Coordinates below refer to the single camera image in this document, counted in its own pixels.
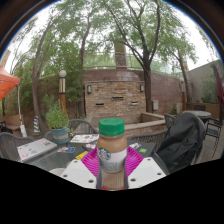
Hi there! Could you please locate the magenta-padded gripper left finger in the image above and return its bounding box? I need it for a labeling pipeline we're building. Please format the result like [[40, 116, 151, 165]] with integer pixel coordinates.
[[59, 146, 101, 190]]

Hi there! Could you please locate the blue and yellow striped cone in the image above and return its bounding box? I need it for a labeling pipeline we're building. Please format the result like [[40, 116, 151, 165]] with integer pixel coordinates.
[[32, 115, 42, 134]]

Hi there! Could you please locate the green plant in blue pot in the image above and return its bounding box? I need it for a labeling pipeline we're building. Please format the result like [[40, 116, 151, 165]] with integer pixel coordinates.
[[44, 99, 71, 144]]

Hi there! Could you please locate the wooden bench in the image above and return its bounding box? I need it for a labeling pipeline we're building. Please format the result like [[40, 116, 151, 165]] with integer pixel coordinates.
[[1, 114, 23, 132]]

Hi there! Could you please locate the yellow card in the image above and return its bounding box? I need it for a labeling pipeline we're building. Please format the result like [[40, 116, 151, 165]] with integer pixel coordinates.
[[75, 150, 89, 161]]

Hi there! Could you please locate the green-capped coffee drink bottle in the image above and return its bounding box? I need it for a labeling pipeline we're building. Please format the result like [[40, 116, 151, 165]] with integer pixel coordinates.
[[96, 117, 129, 191]]

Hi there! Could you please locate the round dark patio table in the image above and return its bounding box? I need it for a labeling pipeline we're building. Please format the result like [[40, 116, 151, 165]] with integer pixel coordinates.
[[182, 110, 212, 126]]

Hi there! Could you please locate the slender leaning tree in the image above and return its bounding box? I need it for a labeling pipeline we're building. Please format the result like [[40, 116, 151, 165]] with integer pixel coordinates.
[[13, 13, 68, 133]]

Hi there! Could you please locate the large forked-trunk tree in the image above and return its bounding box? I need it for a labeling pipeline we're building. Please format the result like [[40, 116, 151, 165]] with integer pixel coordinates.
[[99, 0, 198, 114]]

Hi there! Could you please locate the white sticker sheet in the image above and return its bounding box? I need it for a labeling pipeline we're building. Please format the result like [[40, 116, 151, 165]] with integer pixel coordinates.
[[69, 133, 100, 144]]

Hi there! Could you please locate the orange patio umbrella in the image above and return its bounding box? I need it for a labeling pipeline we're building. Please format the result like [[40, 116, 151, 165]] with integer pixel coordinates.
[[0, 65, 22, 101]]

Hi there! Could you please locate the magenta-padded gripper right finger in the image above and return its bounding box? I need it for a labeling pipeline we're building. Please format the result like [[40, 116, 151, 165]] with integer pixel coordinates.
[[123, 145, 167, 190]]

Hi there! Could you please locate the blue sticker card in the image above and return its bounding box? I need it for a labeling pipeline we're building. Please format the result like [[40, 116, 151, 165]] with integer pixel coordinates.
[[57, 146, 76, 154]]

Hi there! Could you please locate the black metal patio chair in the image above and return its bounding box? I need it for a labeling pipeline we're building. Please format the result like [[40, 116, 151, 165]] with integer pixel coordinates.
[[204, 116, 224, 158]]

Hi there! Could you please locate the white umbrella pole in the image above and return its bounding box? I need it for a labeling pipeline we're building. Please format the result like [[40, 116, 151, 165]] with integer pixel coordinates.
[[16, 84, 28, 138]]

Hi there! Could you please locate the black jacket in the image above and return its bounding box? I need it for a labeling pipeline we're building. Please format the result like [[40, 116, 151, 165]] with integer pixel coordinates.
[[155, 111, 207, 174]]

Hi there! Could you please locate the black laptop with stickers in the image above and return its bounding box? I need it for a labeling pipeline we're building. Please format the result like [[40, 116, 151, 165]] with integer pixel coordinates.
[[82, 141, 157, 159]]

